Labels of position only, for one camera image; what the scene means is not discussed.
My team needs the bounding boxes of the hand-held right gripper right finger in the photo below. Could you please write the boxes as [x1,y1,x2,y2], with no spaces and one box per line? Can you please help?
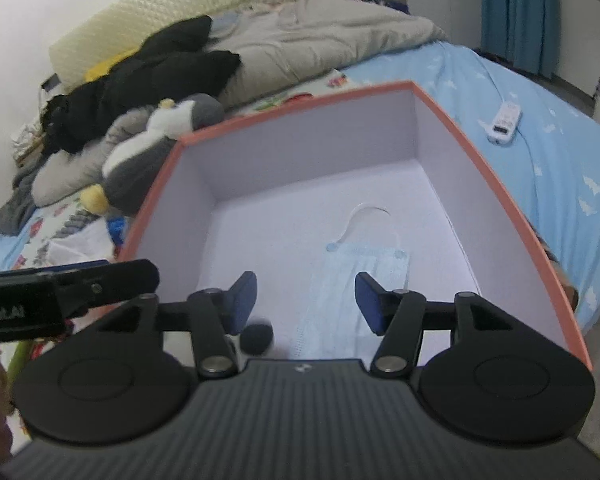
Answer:
[355,271,513,377]

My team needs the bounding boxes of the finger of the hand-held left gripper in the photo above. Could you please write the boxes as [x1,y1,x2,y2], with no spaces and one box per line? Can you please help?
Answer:
[55,259,161,319]

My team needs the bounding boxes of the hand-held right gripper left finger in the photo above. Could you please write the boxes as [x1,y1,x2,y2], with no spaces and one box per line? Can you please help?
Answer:
[87,271,258,380]

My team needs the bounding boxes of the small black round sponge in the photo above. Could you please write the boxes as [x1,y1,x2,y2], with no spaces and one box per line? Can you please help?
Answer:
[242,317,275,356]

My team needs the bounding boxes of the blue face mask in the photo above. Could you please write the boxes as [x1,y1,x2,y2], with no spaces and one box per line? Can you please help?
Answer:
[290,203,412,361]

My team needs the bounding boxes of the orange-rimmed white cardboard box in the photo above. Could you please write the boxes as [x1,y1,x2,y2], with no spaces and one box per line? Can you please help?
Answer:
[117,80,593,371]

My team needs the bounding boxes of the dark grey cloth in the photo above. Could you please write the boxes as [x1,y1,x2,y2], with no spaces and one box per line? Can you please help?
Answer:
[0,160,38,241]

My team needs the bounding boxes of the light grey pillow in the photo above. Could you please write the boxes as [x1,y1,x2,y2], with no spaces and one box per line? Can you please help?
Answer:
[31,110,151,206]

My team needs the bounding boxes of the grey white penguin plush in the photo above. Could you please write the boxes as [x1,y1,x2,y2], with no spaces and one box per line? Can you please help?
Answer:
[80,94,226,216]

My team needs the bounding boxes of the cardboard box with clutter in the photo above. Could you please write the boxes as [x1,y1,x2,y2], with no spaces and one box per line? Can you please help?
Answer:
[10,120,46,166]

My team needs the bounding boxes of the black fuzzy garment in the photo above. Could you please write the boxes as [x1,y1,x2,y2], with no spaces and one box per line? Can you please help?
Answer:
[40,15,242,153]

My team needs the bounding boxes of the yellow pillow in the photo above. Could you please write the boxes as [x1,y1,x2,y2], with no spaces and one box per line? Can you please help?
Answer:
[85,50,138,81]

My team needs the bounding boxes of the white remote controller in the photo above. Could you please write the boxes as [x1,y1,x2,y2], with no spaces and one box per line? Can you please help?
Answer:
[486,101,523,145]

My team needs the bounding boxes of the grey duvet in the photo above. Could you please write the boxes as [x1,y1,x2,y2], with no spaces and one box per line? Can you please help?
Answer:
[202,0,448,108]

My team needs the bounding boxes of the cream quilted headboard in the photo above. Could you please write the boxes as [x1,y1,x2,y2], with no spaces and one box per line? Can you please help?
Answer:
[49,0,315,93]

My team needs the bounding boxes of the blue curtain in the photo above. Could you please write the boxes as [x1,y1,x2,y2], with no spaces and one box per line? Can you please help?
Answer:
[480,0,561,81]

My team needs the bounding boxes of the white controller cable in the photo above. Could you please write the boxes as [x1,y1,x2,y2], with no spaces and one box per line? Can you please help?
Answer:
[472,50,511,108]

